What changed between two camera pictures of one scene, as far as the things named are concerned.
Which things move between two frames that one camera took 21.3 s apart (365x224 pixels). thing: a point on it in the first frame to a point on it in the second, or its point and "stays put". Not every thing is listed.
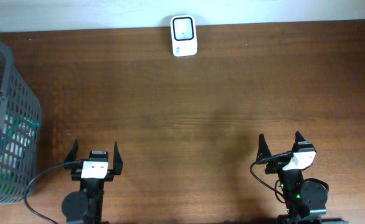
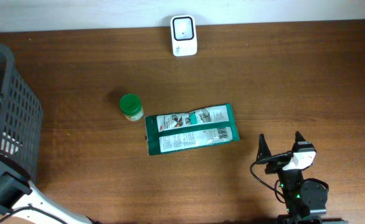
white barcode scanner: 184,40 stays put
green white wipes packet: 10,142 to 179,130
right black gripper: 264,149 stays put
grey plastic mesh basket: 20,134 stays put
